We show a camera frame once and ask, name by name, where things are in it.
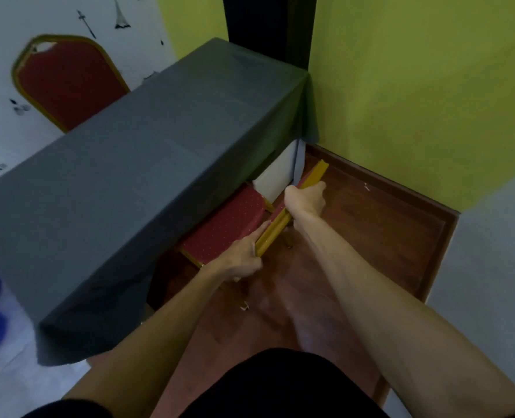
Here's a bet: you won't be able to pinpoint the person's right hand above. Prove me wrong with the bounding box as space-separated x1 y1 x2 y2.
283 181 328 223

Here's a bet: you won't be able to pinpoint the black curtain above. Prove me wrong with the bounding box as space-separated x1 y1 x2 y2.
221 0 318 70

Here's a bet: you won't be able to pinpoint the person's left hand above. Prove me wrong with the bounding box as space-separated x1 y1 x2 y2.
205 220 272 283

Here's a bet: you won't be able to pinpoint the white table leg panel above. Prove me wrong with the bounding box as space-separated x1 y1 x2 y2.
252 139 306 204

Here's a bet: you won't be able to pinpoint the person's left forearm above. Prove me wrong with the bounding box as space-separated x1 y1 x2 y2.
62 266 226 418

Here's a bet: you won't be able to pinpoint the red chair with gold frame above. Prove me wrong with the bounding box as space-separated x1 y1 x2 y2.
177 159 330 271
11 34 131 134

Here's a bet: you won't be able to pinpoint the grey tablecloth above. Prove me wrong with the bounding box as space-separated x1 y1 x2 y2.
0 37 319 367

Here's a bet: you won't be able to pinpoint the person's right forearm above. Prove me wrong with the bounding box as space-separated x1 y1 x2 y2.
293 213 515 418

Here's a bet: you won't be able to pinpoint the person's black shorts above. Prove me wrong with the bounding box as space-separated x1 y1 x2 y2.
21 347 390 418

